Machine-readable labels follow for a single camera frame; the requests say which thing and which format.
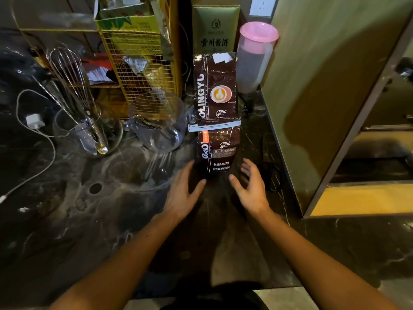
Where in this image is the person's right hand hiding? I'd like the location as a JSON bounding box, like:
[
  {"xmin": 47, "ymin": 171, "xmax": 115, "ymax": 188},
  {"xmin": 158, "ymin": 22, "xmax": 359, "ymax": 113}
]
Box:
[{"xmin": 228, "ymin": 158, "xmax": 271, "ymax": 219}]

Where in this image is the person's left hand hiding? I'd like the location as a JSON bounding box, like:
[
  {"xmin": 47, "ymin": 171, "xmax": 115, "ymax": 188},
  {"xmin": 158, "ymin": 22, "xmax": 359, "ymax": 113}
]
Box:
[{"xmin": 162, "ymin": 160, "xmax": 207, "ymax": 220}]

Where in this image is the person's right forearm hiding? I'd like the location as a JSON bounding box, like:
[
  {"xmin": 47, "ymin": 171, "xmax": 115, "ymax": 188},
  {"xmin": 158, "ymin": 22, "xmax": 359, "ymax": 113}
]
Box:
[{"xmin": 253, "ymin": 206, "xmax": 402, "ymax": 310}]

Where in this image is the person's left forearm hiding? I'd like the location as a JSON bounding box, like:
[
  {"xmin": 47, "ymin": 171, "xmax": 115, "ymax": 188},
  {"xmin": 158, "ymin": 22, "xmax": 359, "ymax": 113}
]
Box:
[{"xmin": 48, "ymin": 211, "xmax": 188, "ymax": 310}]

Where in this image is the white bag clip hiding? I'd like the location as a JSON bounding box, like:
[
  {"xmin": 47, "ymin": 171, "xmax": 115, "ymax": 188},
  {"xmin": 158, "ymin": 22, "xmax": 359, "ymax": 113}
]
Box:
[{"xmin": 188, "ymin": 120, "xmax": 242, "ymax": 132}]

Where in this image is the clear glass measuring pitcher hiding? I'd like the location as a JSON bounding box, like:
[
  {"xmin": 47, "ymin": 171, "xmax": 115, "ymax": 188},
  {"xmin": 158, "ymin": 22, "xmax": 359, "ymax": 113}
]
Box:
[{"xmin": 124, "ymin": 90, "xmax": 190, "ymax": 154}]

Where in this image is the brown coffee bag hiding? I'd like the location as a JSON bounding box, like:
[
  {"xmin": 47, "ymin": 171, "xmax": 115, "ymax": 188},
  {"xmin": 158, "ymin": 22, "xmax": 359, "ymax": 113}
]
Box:
[{"xmin": 193, "ymin": 52, "xmax": 241, "ymax": 178}]

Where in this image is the round glass bowl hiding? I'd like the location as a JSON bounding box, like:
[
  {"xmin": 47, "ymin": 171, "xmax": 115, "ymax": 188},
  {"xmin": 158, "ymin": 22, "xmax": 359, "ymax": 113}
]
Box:
[{"xmin": 52, "ymin": 106, "xmax": 124, "ymax": 157}]

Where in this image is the person's black clothing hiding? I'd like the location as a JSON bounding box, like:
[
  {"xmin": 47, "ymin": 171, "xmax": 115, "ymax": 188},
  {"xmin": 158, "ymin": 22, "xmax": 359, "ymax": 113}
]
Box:
[{"xmin": 161, "ymin": 282, "xmax": 270, "ymax": 310}]

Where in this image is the green cabinet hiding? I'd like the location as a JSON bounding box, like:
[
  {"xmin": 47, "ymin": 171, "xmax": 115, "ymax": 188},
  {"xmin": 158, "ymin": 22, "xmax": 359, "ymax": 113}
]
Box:
[{"xmin": 260, "ymin": 0, "xmax": 413, "ymax": 219}]

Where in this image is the clear jug with pink lid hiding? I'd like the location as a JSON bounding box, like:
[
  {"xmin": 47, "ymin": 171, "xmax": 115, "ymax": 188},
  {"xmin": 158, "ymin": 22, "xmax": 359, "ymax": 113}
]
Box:
[{"xmin": 236, "ymin": 21, "xmax": 280, "ymax": 95}]

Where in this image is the dark green gift box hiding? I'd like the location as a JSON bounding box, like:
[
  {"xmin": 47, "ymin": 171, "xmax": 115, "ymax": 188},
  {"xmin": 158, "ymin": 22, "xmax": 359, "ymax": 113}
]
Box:
[{"xmin": 192, "ymin": 4, "xmax": 241, "ymax": 56}]

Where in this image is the red packet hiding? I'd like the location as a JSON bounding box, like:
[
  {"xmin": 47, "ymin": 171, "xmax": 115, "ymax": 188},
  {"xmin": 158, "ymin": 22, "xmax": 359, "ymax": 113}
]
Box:
[{"xmin": 81, "ymin": 57, "xmax": 114, "ymax": 85}]

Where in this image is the clear plastic wrapper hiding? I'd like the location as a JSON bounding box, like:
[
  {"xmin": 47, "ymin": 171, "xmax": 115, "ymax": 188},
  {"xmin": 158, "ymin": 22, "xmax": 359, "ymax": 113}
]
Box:
[{"xmin": 149, "ymin": 0, "xmax": 176, "ymax": 62}]

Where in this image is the metal whisk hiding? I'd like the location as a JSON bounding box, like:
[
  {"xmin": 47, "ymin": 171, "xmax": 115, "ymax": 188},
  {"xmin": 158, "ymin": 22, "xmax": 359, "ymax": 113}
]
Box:
[{"xmin": 46, "ymin": 45, "xmax": 109, "ymax": 155}]

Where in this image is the white charger plug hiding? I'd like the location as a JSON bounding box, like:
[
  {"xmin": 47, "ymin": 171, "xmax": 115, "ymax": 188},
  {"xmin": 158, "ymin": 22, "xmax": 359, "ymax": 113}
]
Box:
[{"xmin": 25, "ymin": 113, "xmax": 46, "ymax": 130}]

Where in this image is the green and yellow carton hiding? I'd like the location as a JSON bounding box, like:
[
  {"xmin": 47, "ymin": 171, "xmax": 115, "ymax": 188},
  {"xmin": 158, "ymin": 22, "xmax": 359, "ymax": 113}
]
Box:
[{"xmin": 94, "ymin": 0, "xmax": 162, "ymax": 33}]

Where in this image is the black plastic bag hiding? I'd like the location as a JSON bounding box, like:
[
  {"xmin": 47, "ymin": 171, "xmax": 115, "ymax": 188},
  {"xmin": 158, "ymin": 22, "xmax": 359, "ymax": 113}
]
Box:
[{"xmin": 0, "ymin": 28, "xmax": 50, "ymax": 105}]

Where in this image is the yellow wire rack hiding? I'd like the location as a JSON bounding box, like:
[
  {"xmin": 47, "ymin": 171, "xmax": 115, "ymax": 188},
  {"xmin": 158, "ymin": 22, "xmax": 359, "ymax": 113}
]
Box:
[{"xmin": 96, "ymin": 0, "xmax": 182, "ymax": 120}]

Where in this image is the white charger cable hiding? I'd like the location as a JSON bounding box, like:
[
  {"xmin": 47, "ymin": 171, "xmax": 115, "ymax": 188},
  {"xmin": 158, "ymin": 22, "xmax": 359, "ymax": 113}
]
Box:
[{"xmin": 0, "ymin": 89, "xmax": 57, "ymax": 204}]

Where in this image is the white wall socket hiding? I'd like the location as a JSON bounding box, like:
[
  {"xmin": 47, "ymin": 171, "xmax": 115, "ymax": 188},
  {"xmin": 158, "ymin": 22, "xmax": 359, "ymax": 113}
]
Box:
[{"xmin": 249, "ymin": 0, "xmax": 279, "ymax": 17}]

